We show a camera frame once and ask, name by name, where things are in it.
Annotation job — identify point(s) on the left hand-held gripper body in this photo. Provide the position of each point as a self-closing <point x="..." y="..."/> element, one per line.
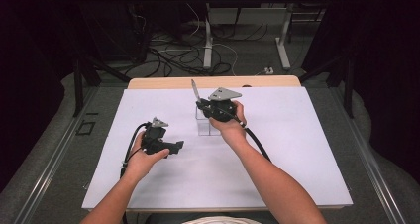
<point x="155" y="139"/>

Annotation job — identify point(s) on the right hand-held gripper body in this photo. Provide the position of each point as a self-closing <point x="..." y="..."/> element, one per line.
<point x="223" y="108"/>

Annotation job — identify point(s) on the white pen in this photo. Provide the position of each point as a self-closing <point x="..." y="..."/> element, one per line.
<point x="195" y="89"/>

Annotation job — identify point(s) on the clear plastic pen holder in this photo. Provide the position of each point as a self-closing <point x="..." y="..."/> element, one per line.
<point x="206" y="126"/>

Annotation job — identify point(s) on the person's right hand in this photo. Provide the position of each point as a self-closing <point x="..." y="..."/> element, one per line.
<point x="232" y="130"/>

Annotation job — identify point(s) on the person's left hand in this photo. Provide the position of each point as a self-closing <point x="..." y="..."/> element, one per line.
<point x="142" y="164"/>

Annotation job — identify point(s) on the white power plug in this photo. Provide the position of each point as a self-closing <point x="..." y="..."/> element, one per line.
<point x="269" y="70"/>

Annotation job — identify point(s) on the white background desk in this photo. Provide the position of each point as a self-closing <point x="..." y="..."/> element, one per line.
<point x="208" y="35"/>

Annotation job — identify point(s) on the white table cover sheet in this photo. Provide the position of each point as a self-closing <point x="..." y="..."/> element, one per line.
<point x="297" y="144"/>

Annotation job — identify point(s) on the person's white shirt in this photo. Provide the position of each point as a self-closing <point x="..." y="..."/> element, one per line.
<point x="219" y="220"/>

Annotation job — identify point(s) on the black metal stand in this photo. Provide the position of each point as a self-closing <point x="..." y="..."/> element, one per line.
<point x="78" y="85"/>
<point x="347" y="85"/>

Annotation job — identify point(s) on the aluminium floor rail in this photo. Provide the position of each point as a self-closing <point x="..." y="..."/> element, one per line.
<point x="369" y="161"/>
<point x="49" y="164"/>

